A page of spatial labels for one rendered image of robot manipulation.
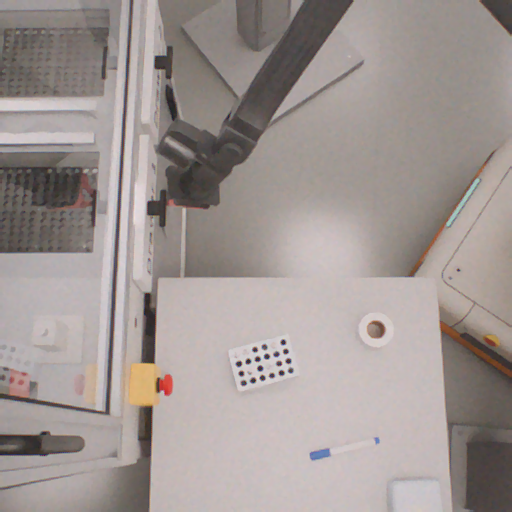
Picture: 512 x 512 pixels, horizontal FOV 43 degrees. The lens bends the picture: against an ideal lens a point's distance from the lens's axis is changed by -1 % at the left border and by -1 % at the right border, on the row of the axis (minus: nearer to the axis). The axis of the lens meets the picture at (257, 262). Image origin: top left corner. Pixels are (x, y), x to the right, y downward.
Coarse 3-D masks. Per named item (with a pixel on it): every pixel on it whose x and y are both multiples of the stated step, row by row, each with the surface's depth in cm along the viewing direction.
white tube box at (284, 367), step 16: (288, 336) 129; (240, 352) 128; (256, 352) 128; (272, 352) 128; (288, 352) 132; (240, 368) 128; (256, 368) 128; (272, 368) 128; (288, 368) 128; (240, 384) 127; (256, 384) 127
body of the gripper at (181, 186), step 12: (168, 168) 119; (180, 168) 120; (168, 180) 118; (180, 180) 119; (192, 180) 115; (168, 192) 117; (180, 192) 118; (192, 192) 117; (204, 192) 116; (216, 192) 122; (216, 204) 121
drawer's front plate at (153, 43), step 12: (156, 0) 135; (156, 12) 135; (156, 24) 135; (156, 36) 135; (144, 48) 131; (156, 48) 135; (144, 60) 130; (144, 72) 130; (156, 72) 136; (144, 84) 129; (156, 84) 136; (144, 96) 128; (156, 96) 135; (144, 108) 128; (156, 108) 135; (144, 120) 127; (156, 120) 135; (156, 132) 136; (156, 144) 137
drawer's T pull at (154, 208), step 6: (162, 192) 125; (162, 198) 125; (150, 204) 124; (156, 204) 124; (162, 204) 124; (150, 210) 124; (156, 210) 124; (162, 210) 124; (162, 216) 124; (162, 222) 123
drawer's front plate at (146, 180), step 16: (144, 144) 126; (144, 160) 125; (144, 176) 124; (144, 192) 123; (144, 208) 122; (144, 224) 122; (144, 240) 122; (144, 256) 122; (144, 272) 122; (144, 288) 126
